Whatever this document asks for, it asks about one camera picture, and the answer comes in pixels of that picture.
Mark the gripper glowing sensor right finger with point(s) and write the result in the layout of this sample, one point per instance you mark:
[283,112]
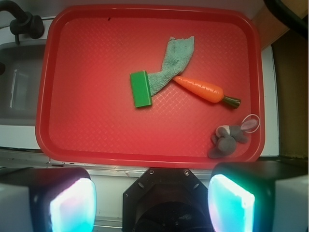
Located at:
[261,196]

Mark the green plastic block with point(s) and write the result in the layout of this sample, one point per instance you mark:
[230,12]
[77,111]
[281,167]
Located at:
[140,89]

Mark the red plastic tray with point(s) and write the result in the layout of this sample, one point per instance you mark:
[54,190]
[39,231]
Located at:
[86,111]

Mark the orange toy carrot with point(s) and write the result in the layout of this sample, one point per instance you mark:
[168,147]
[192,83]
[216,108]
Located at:
[207,91]

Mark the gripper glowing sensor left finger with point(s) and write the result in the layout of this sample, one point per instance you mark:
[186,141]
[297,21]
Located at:
[47,200]

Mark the black faucet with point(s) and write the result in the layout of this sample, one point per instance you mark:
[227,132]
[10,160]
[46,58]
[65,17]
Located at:
[24,22]

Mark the grey plush bunny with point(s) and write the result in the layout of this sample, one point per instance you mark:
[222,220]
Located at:
[227,137]

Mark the green knitted cloth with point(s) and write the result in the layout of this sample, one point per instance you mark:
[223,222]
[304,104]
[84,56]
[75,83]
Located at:
[177,56]

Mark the grey sink basin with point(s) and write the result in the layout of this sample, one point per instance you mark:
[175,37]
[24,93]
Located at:
[20,82]

